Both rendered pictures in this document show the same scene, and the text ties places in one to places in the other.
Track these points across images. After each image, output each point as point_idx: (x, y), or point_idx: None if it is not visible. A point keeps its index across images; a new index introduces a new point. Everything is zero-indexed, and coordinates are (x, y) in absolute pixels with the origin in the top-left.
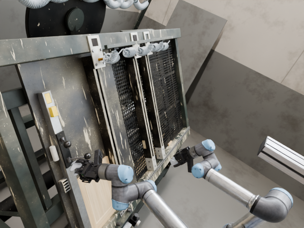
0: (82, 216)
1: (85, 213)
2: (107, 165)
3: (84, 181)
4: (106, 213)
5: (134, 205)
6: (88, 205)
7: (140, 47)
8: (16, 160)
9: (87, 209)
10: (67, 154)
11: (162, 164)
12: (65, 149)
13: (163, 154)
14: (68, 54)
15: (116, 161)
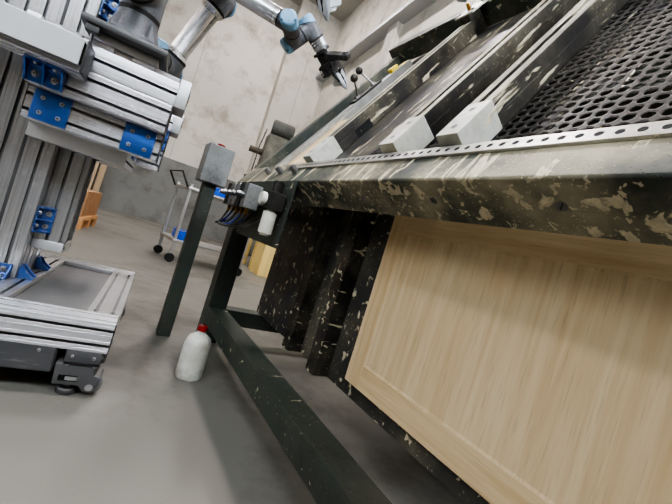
0: (305, 141)
1: (307, 141)
2: (326, 44)
3: (322, 75)
4: (302, 162)
5: (300, 176)
6: (316, 143)
7: None
8: (349, 93)
9: (312, 145)
10: (361, 94)
11: (422, 160)
12: (365, 91)
13: (454, 123)
14: (442, 23)
15: (367, 103)
